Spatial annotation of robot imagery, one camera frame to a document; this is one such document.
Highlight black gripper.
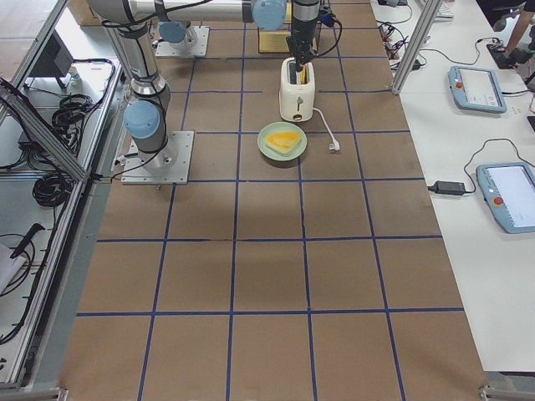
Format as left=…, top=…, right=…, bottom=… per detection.
left=286, top=18, right=317, bottom=72

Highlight white two-slot toaster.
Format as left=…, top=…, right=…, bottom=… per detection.
left=279, top=58, right=315, bottom=122

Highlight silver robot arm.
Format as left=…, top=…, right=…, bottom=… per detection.
left=158, top=21, right=197, bottom=48
left=89, top=1, right=322, bottom=122

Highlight toast slice in toaster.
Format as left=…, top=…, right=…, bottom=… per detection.
left=297, top=68, right=307, bottom=84

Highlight light green plate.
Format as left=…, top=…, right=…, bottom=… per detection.
left=257, top=122, right=308, bottom=161

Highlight triangular yellow bread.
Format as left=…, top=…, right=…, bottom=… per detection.
left=265, top=131, right=302, bottom=155

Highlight blue teach pendant far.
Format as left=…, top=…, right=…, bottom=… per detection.
left=448, top=65, right=507, bottom=114

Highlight blue teach pendant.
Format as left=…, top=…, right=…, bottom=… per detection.
left=448, top=65, right=507, bottom=114
left=476, top=162, right=534, bottom=234

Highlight black power adapter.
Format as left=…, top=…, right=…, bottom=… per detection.
left=427, top=180, right=466, bottom=196

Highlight person at desk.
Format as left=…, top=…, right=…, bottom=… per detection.
left=481, top=0, right=534, bottom=56

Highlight blue teach pendant near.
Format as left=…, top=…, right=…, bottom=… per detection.
left=476, top=162, right=534, bottom=234

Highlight black wire basket shelf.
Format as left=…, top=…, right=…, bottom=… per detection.
left=257, top=0, right=331, bottom=54

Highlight white toaster power cord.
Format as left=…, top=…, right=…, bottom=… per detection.
left=312, top=107, right=342, bottom=154

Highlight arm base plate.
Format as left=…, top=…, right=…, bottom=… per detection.
left=120, top=131, right=194, bottom=185
left=155, top=23, right=210, bottom=58

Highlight aluminium frame post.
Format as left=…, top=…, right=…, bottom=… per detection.
left=391, top=0, right=441, bottom=94

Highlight black coiled cable bundle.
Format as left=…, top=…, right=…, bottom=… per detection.
left=33, top=171, right=70, bottom=208

